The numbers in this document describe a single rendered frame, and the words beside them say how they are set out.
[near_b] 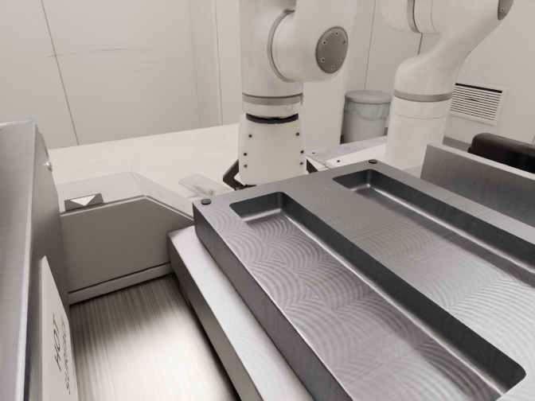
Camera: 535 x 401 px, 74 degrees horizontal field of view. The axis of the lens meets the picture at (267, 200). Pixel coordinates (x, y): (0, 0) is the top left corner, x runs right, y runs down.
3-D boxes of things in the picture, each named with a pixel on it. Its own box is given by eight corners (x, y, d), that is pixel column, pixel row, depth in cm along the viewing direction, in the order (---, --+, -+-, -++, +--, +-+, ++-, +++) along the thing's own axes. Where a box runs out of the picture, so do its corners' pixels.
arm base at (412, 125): (411, 149, 98) (423, 79, 88) (470, 177, 82) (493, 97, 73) (353, 164, 91) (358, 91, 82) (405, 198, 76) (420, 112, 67)
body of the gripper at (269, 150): (302, 100, 54) (298, 169, 59) (234, 102, 53) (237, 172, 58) (314, 112, 48) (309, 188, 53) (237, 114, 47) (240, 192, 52)
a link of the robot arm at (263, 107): (298, 85, 54) (298, 106, 55) (240, 87, 53) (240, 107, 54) (312, 96, 46) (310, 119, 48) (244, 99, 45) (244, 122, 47)
